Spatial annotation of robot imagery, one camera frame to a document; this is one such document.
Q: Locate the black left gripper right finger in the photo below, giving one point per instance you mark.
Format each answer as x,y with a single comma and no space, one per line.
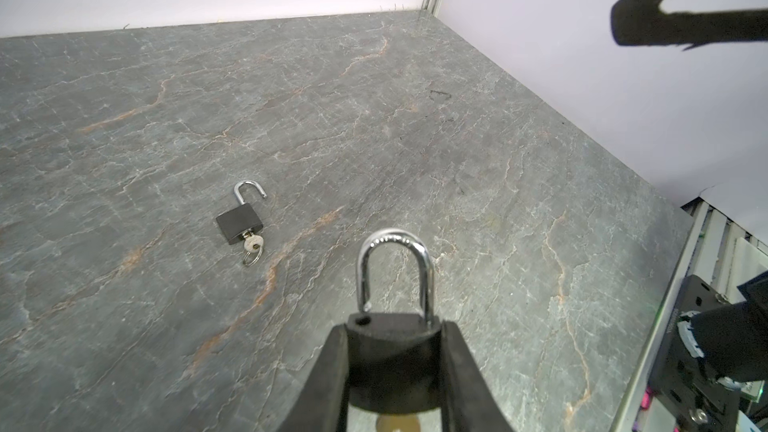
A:
466,401

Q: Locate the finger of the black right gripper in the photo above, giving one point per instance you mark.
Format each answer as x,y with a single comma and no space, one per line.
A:
644,23

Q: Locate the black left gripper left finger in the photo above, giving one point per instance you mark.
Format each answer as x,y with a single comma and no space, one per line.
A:
322,404

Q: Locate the black padlock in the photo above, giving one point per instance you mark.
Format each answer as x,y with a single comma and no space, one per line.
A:
394,358
242,221

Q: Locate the silver key with ring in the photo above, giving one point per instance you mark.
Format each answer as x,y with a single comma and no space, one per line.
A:
253,248

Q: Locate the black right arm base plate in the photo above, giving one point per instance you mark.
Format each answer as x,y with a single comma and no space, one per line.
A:
687,388

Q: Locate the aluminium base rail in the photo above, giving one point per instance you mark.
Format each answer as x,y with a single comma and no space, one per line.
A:
724,255

